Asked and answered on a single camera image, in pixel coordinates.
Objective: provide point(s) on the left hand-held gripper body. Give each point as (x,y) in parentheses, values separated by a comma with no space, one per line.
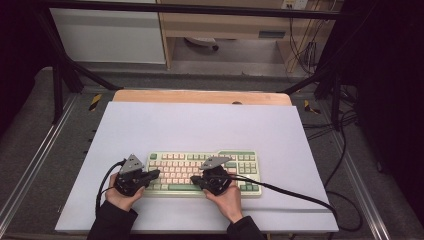
(128,181)

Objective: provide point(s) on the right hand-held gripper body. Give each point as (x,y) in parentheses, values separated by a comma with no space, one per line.
(216,180)

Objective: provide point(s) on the green and pink keyboard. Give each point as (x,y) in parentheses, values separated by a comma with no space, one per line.
(173,160)

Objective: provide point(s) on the person's left hand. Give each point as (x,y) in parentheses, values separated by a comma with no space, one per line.
(123,200)

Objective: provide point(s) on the person's right hand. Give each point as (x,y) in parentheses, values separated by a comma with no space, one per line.
(230,203)

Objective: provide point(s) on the white table board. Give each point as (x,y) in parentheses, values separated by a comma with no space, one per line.
(200,130)

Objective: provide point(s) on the wooden table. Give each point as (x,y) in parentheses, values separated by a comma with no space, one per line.
(186,96)

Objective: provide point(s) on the yellow and black tape marker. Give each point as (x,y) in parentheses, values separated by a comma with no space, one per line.
(310,107)
(95,102)

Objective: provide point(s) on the black metal stand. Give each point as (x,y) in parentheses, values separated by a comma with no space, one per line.
(58,90)
(336,100)

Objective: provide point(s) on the office chair base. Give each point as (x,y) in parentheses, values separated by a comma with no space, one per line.
(201,41)

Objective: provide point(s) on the white cabinet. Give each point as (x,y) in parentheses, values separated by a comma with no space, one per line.
(110,36)

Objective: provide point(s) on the light wooden desk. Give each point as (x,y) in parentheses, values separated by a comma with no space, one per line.
(226,28)

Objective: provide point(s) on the black metal crossbar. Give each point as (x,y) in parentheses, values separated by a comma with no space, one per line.
(200,10)

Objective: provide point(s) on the black curtain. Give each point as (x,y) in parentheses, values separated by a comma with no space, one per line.
(20,50)
(393,83)

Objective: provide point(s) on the white power strip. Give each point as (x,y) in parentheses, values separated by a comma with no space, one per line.
(295,4)

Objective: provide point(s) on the aluminium rail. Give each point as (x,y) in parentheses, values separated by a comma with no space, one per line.
(363,186)
(36,156)

